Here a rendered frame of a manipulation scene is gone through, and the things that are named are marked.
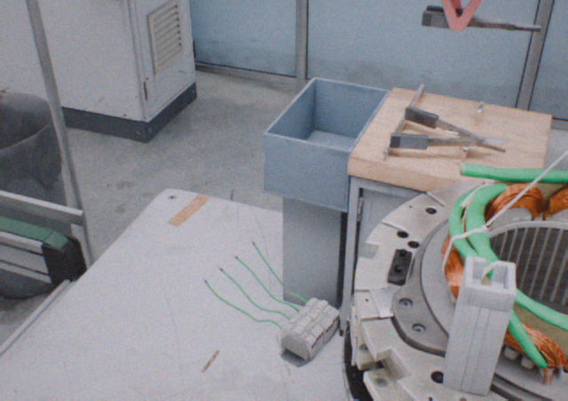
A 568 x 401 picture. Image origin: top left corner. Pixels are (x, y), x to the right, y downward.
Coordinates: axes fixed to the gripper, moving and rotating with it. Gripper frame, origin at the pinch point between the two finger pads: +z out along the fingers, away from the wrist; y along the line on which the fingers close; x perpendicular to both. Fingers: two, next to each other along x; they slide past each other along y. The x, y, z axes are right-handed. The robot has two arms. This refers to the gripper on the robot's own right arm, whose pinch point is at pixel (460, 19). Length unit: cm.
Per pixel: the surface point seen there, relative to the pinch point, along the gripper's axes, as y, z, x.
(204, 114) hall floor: -164, 118, -133
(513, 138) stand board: 2.4, 12.3, 8.1
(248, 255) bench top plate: 2.8, 40.3, -26.8
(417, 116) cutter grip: 5.8, 9.8, -2.5
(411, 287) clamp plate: 35.0, 8.4, 3.6
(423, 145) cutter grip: 11.3, 10.0, -0.5
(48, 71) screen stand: -25, 30, -87
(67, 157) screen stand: -25, 52, -87
